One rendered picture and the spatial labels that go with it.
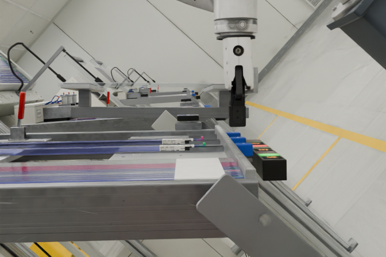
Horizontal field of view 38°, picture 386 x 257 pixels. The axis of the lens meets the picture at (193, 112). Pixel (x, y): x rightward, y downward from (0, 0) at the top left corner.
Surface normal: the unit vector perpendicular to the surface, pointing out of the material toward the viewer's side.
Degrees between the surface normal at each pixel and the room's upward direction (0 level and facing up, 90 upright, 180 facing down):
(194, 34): 90
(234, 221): 90
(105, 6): 90
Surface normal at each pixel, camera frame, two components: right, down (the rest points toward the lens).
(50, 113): 0.01, 0.05
